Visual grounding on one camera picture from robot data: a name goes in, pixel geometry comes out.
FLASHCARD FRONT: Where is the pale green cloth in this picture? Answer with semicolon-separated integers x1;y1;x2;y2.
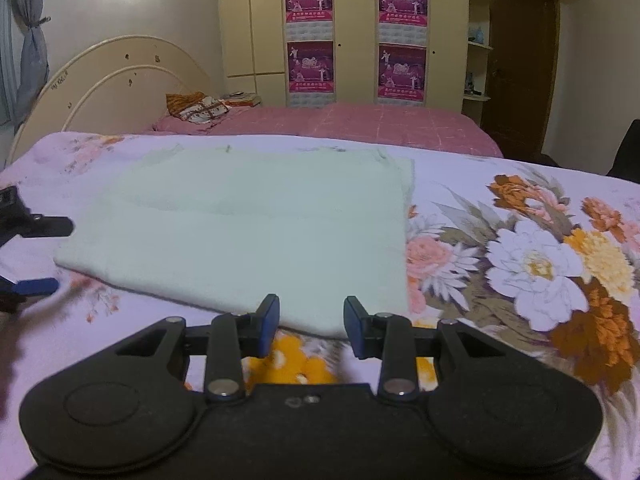
55;146;414;337

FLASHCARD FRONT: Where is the grey blue curtain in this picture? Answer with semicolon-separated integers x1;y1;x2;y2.
1;0;50;128

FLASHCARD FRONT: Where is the cream arched headboard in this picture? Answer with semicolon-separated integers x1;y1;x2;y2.
8;35;219;162

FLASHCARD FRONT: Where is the orange patterned pillow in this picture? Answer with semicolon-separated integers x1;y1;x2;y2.
166;92;229;125

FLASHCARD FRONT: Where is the pink checked bed cover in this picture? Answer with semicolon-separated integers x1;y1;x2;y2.
149;103;502;157

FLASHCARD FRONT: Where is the cream corner shelf unit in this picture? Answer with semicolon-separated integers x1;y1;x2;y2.
462;0;495;126

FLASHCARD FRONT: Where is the lower right pink poster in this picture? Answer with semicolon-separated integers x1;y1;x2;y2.
376;44;427;105

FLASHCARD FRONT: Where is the lower left pink poster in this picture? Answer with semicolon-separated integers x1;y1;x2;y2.
286;41;334;93

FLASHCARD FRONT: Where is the black chair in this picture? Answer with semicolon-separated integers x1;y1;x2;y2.
606;118;640;183

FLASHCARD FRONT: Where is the cream wardrobe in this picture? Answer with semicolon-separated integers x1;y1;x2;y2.
218;0;469;112

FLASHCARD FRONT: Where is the upper right pink poster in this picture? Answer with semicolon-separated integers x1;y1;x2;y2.
378;0;428;28

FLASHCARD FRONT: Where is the dark wooden door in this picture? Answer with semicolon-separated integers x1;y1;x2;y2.
480;0;560;162

